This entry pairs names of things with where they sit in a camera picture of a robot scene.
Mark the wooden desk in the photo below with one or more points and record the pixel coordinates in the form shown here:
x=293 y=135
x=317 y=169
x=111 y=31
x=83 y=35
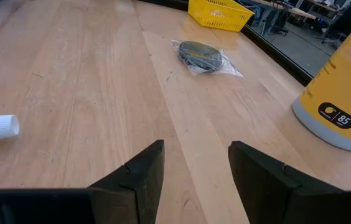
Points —
x=290 y=11

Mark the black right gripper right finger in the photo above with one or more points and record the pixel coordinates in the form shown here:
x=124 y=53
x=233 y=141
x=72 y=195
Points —
x=265 y=186

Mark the clear bag with black item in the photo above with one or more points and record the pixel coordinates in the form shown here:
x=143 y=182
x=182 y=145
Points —
x=200 y=56

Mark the yellow wipes canister white lid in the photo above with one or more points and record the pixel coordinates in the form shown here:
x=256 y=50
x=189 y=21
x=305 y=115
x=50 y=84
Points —
x=346 y=87

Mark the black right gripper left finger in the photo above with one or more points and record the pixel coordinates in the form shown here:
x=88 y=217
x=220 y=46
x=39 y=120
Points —
x=132 y=193

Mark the yellow plastic basket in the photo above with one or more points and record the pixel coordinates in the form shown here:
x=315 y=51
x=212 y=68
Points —
x=219 y=18

